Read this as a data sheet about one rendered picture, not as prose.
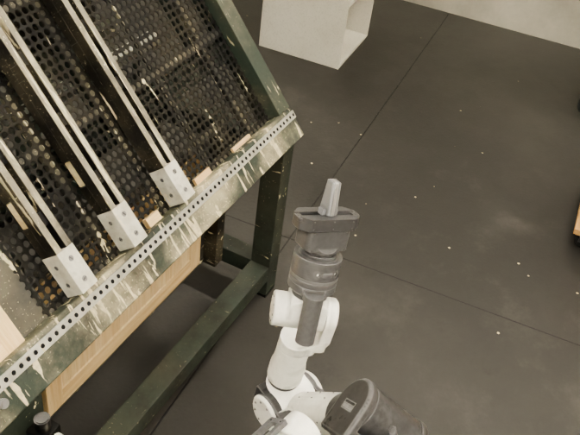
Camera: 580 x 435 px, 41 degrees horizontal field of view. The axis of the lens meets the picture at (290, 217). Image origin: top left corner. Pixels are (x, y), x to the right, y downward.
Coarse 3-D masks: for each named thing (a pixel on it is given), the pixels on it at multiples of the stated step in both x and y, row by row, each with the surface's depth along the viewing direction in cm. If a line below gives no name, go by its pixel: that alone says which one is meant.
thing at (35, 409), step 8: (40, 400) 195; (32, 408) 193; (40, 408) 196; (24, 416) 191; (32, 416) 194; (40, 416) 191; (48, 416) 191; (16, 424) 189; (24, 424) 192; (32, 424) 194; (40, 424) 190; (48, 424) 191; (56, 424) 194; (8, 432) 187; (16, 432) 190; (24, 432) 194; (32, 432) 192; (40, 432) 191; (48, 432) 192; (56, 432) 194
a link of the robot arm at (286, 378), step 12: (276, 348) 152; (276, 360) 152; (288, 360) 149; (300, 360) 150; (276, 372) 153; (288, 372) 152; (300, 372) 153; (264, 384) 157; (276, 384) 155; (288, 384) 154; (300, 384) 159; (276, 396) 155; (288, 396) 156; (276, 408) 154
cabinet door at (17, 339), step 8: (0, 312) 192; (0, 320) 192; (8, 320) 193; (0, 328) 191; (8, 328) 193; (0, 336) 191; (8, 336) 192; (16, 336) 194; (0, 344) 190; (8, 344) 192; (16, 344) 194; (0, 352) 190; (8, 352) 192; (0, 360) 190
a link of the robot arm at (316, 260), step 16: (304, 208) 136; (304, 224) 133; (320, 224) 133; (336, 224) 135; (352, 224) 136; (304, 240) 135; (320, 240) 135; (336, 240) 137; (304, 256) 137; (320, 256) 137; (336, 256) 139; (304, 272) 137; (320, 272) 136; (336, 272) 138
